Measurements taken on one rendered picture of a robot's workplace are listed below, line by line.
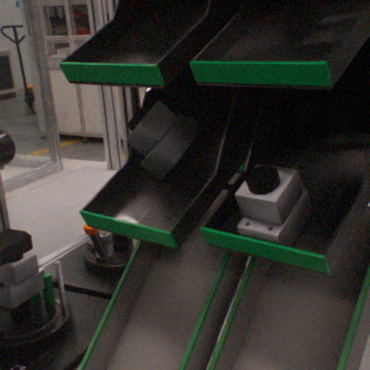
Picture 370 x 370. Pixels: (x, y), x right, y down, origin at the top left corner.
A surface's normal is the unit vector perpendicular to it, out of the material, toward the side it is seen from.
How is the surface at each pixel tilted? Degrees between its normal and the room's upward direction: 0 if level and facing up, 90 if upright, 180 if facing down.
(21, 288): 90
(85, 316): 0
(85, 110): 90
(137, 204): 25
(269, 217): 115
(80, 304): 0
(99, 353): 90
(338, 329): 45
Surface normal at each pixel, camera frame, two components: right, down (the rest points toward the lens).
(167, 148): 0.44, -0.40
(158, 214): -0.33, -0.74
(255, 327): -0.49, -0.47
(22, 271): 0.88, 0.09
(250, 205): -0.54, 0.65
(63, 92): -0.54, 0.29
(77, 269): -0.07, -0.95
